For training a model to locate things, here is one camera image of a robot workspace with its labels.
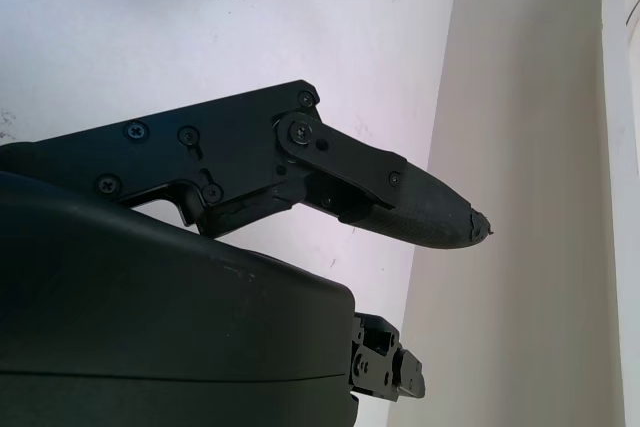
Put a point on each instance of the white rounded panel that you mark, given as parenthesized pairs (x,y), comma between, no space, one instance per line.
(622,147)

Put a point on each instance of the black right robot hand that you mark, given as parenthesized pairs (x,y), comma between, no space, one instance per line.
(150,307)

